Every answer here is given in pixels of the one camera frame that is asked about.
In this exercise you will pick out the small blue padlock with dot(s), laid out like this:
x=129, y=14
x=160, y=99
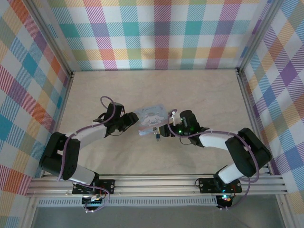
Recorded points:
x=157, y=137

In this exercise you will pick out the pastel blue cartoon box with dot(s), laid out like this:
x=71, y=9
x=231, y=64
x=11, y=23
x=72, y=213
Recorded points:
x=152, y=116

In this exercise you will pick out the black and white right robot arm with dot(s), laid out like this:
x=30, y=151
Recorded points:
x=247, y=152

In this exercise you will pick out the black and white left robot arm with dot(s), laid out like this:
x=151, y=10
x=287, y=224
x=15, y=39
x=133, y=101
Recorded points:
x=61, y=154

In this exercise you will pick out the multicolour plaid backdrop panel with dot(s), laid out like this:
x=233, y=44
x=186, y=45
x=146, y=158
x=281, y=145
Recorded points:
x=21, y=83
x=282, y=95
x=152, y=35

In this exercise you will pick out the wide aluminium mounting rail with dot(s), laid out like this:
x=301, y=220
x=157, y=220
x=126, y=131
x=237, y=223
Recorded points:
x=156, y=185

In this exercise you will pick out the aluminium side rail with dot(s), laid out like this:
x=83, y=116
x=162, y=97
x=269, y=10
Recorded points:
x=254, y=114
x=64, y=107

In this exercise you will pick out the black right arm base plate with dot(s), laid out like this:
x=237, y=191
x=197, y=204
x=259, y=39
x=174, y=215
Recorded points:
x=206, y=185

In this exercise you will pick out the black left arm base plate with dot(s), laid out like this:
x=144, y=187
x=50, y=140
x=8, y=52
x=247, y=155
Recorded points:
x=107, y=186

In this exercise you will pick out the aluminium frame post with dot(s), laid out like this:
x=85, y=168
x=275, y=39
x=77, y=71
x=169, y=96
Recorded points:
x=52, y=40
x=259, y=35

